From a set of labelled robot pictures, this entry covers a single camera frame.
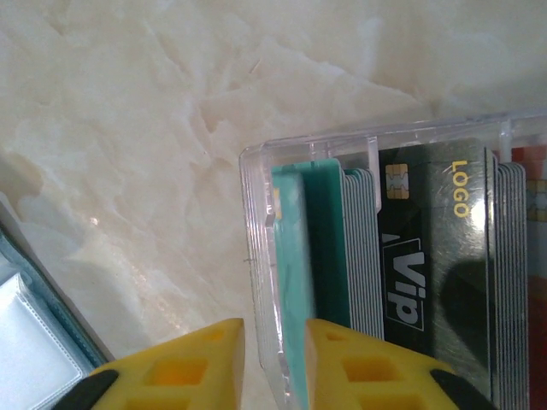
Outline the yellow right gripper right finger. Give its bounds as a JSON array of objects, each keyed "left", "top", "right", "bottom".
[{"left": 303, "top": 319, "right": 499, "bottom": 410}]

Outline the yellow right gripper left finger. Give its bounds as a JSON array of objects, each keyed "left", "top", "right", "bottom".
[{"left": 53, "top": 318, "right": 245, "bottom": 410}]

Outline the teal credit card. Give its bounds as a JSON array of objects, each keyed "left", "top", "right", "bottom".
[{"left": 271, "top": 174, "right": 317, "bottom": 410}]

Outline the blue leather card holder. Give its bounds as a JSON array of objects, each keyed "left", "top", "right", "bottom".
[{"left": 0, "top": 191, "right": 116, "bottom": 410}]

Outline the black VIP card stack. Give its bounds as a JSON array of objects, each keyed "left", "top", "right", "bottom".
[{"left": 378, "top": 136, "right": 529, "bottom": 410}]

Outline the teal card stack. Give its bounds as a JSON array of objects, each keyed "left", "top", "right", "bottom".
[{"left": 303, "top": 158, "right": 382, "bottom": 341}]

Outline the clear acrylic card box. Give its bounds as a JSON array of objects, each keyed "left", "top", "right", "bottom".
[{"left": 238, "top": 108, "right": 547, "bottom": 410}]

